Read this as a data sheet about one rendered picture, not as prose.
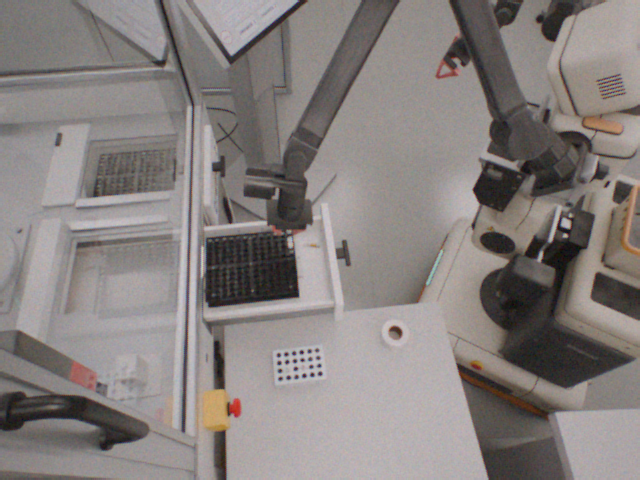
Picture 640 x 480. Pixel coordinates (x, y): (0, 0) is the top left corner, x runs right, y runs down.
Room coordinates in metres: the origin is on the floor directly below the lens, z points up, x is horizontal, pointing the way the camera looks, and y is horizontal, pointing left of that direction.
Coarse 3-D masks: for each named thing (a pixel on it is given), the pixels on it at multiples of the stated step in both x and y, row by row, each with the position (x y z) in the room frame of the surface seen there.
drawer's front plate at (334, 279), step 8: (328, 208) 0.64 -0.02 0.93; (328, 216) 0.61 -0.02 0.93; (328, 224) 0.59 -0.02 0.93; (328, 232) 0.57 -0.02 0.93; (328, 240) 0.54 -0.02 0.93; (328, 248) 0.52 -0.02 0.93; (328, 256) 0.50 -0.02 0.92; (328, 264) 0.50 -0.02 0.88; (336, 264) 0.48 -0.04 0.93; (328, 272) 0.49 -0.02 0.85; (336, 272) 0.46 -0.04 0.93; (336, 280) 0.43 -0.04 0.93; (336, 288) 0.41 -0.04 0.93; (336, 296) 0.39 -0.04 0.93; (336, 304) 0.38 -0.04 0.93; (336, 312) 0.37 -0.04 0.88
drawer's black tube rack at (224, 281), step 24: (240, 240) 0.55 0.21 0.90; (264, 240) 0.55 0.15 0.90; (216, 264) 0.50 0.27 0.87; (240, 264) 0.48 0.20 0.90; (264, 264) 0.49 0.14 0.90; (288, 264) 0.49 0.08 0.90; (216, 288) 0.43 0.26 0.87; (240, 288) 0.43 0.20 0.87; (264, 288) 0.43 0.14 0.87; (288, 288) 0.42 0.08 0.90
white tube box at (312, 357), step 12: (300, 348) 0.31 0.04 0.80; (312, 348) 0.31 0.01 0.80; (276, 360) 0.28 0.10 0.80; (288, 360) 0.28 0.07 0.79; (300, 360) 0.28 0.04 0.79; (312, 360) 0.28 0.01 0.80; (324, 360) 0.28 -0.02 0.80; (276, 372) 0.25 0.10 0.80; (300, 372) 0.25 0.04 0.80; (312, 372) 0.25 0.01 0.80; (324, 372) 0.25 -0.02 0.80; (276, 384) 0.22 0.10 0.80; (288, 384) 0.22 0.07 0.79; (300, 384) 0.23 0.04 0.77
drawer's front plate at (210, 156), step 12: (204, 132) 0.89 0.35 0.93; (204, 144) 0.84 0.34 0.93; (204, 156) 0.80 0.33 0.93; (216, 156) 0.88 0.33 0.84; (204, 168) 0.76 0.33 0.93; (204, 180) 0.72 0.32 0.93; (204, 192) 0.68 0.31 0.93; (204, 204) 0.64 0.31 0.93; (216, 204) 0.70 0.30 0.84; (216, 216) 0.66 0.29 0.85
